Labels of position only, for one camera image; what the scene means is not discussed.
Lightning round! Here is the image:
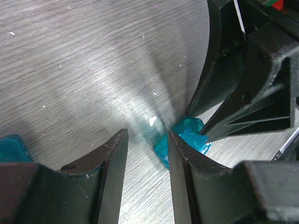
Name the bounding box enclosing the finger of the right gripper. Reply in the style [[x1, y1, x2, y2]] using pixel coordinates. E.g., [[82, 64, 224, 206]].
[[201, 24, 299, 141]]

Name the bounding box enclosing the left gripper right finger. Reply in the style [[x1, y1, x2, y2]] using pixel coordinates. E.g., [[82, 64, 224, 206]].
[[168, 131, 299, 224]]

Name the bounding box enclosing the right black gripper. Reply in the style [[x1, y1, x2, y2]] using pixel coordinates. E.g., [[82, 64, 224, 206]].
[[186, 0, 299, 117]]

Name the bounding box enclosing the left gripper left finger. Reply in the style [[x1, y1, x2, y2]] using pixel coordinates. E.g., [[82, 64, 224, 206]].
[[0, 129, 128, 224]]

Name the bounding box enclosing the teal pill box pair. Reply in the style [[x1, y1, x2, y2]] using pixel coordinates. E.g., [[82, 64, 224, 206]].
[[0, 134, 33, 162]]

